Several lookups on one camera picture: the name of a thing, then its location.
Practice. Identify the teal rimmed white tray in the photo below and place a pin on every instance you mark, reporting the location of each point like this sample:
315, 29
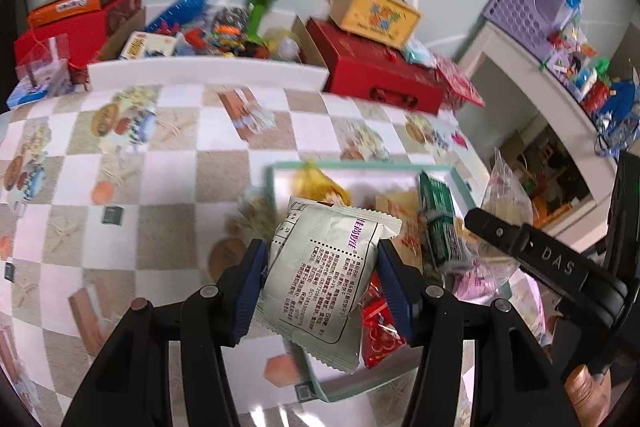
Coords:
380, 179

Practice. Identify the white shelf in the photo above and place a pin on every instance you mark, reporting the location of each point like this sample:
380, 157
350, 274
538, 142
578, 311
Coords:
500, 52

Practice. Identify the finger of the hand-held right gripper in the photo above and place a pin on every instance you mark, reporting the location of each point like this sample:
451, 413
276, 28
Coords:
495, 229

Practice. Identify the light green snack packet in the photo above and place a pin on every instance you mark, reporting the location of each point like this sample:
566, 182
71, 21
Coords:
447, 239

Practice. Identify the pile of colourful shelf toys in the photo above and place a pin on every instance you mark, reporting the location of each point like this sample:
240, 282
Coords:
600, 82

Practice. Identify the cream snack packet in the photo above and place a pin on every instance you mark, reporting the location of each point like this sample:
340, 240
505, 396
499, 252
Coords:
402, 217

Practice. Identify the white green snack packet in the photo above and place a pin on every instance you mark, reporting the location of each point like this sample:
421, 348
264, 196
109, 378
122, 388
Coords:
320, 272

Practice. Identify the black patterned toy bag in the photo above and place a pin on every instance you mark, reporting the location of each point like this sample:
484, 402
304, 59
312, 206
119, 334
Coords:
230, 27

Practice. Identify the red orange snack packet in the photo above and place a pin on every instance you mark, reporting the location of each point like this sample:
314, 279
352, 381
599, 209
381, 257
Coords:
377, 337

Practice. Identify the dark green snack packet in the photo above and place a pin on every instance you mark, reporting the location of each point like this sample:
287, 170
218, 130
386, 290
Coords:
436, 194

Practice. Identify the orange box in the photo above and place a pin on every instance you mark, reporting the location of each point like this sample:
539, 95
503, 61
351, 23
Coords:
65, 7

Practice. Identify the blue wet wipes pack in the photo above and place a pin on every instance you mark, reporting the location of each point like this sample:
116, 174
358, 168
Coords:
417, 53

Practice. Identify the pink snack packet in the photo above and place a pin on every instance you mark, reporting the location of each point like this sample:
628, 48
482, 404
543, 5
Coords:
475, 284

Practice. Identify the clear bag of bread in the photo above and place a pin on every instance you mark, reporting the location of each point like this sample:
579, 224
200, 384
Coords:
507, 187

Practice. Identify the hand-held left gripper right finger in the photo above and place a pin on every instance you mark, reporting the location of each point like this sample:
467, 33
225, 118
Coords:
397, 292

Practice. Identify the colourful small toys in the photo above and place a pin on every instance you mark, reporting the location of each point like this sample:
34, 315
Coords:
200, 39

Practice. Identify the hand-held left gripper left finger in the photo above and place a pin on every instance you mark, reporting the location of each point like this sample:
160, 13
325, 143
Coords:
248, 292

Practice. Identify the brown storage cartons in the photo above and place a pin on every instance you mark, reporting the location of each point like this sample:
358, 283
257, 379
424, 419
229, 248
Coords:
545, 187

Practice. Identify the purple basket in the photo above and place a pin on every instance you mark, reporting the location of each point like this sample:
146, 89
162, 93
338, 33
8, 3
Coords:
525, 7

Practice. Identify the brown heart print box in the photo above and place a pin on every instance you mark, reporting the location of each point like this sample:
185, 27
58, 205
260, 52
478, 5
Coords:
122, 34

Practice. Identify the green dumbbell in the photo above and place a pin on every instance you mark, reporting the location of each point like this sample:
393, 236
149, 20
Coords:
262, 7

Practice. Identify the person's right hand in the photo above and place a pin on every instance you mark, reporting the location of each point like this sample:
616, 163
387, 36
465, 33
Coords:
585, 399

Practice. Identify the red gift box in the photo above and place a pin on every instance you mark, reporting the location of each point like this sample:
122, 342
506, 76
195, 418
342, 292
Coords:
370, 72

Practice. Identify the yellow snack packet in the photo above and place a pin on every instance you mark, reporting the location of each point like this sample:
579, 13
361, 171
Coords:
317, 184

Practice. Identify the blue bottle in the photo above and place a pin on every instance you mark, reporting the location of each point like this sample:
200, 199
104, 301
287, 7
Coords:
185, 7

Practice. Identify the small blue packet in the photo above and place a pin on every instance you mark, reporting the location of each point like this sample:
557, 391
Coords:
27, 96

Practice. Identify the clear plastic box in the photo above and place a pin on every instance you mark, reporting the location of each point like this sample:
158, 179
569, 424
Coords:
45, 64

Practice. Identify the clear jar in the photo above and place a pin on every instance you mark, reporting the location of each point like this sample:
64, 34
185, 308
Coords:
286, 47

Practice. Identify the red patterned tin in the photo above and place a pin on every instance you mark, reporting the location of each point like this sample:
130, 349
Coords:
457, 82

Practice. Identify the yellow white card box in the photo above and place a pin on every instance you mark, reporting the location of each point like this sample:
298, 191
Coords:
147, 46

